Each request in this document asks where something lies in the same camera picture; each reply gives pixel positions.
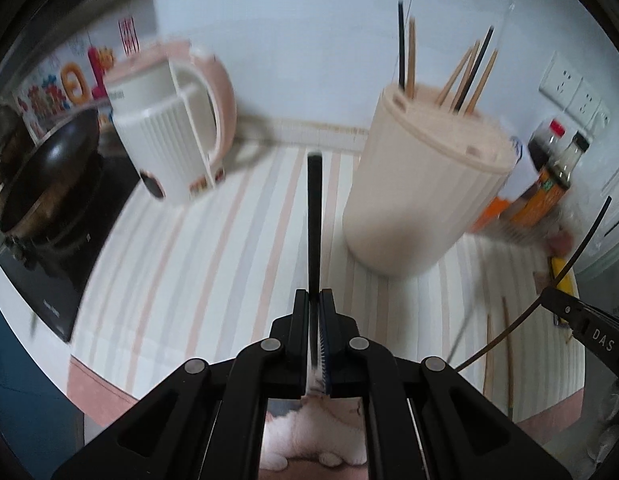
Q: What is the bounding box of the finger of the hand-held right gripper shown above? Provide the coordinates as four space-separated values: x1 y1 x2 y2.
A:
539 285 590 334

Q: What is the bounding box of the colourful wall sticker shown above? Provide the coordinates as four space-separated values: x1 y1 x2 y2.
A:
12 17 140 141

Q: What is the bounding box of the orange label sauce bottle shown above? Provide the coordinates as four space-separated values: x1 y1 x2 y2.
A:
504 131 591 233

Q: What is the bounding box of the red cap sauce bottle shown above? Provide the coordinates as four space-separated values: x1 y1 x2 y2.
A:
527 119 566 173

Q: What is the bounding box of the black range hood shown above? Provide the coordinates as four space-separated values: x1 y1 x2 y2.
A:
0 0 150 98

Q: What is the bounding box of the black induction cooktop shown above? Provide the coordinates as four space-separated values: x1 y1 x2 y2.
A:
0 150 143 343

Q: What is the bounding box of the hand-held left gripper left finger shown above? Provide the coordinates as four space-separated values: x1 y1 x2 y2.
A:
50 288 313 480

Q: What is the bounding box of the black wok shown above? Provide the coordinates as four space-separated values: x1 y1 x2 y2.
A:
0 107 104 243

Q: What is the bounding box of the cream ribbed chopstick holder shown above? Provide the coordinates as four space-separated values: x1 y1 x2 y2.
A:
342 82 520 277

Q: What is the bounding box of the pink and white electric kettle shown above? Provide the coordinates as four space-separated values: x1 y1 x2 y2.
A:
106 40 238 206

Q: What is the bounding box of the orange seasoning box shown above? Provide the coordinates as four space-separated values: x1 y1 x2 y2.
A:
470 195 510 233

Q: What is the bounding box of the teal cabinet door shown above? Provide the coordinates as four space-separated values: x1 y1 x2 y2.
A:
0 280 85 480

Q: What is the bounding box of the striped cat print tablecloth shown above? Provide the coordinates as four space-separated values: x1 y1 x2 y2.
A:
67 120 590 480

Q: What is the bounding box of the light wooden chopstick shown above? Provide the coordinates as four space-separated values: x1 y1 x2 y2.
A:
450 50 476 109
436 46 479 105
465 49 499 115
407 18 417 97
482 314 492 397
502 296 515 420

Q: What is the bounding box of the clear plastic bag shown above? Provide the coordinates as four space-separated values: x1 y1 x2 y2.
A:
539 195 606 263

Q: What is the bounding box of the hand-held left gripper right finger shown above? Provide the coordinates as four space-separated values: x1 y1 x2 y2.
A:
317 288 573 480

